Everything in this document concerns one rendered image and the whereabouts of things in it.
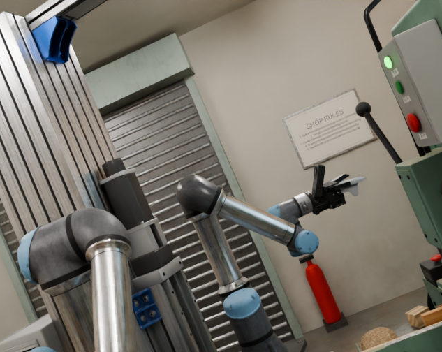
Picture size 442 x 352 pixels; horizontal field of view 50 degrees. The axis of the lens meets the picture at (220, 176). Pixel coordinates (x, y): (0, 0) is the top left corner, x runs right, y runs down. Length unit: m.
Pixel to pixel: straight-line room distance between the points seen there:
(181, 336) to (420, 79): 0.89
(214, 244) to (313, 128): 2.51
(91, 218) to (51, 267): 0.13
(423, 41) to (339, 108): 3.35
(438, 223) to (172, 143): 3.37
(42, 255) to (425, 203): 0.76
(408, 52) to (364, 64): 3.46
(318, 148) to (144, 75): 1.53
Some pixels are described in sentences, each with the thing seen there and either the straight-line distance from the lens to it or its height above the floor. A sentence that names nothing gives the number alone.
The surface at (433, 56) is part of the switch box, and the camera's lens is 0.71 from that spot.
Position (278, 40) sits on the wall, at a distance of 4.13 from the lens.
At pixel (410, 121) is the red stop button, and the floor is 1.36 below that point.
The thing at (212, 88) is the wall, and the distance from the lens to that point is 4.07.
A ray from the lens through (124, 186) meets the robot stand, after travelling 1.30.
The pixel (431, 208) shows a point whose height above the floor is 1.22.
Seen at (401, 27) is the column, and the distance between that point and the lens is 0.85.
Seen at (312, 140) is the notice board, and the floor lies 1.45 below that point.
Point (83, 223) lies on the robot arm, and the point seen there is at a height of 1.43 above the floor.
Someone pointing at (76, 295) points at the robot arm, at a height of 1.29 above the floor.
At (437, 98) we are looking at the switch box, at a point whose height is 1.38.
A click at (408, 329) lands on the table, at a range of 1.27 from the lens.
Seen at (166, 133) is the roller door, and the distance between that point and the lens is 4.06.
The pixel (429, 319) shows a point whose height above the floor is 0.95.
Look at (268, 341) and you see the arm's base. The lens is 1.55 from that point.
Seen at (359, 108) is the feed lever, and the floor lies 1.43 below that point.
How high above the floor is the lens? 1.38
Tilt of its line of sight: 1 degrees up
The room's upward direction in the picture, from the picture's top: 23 degrees counter-clockwise
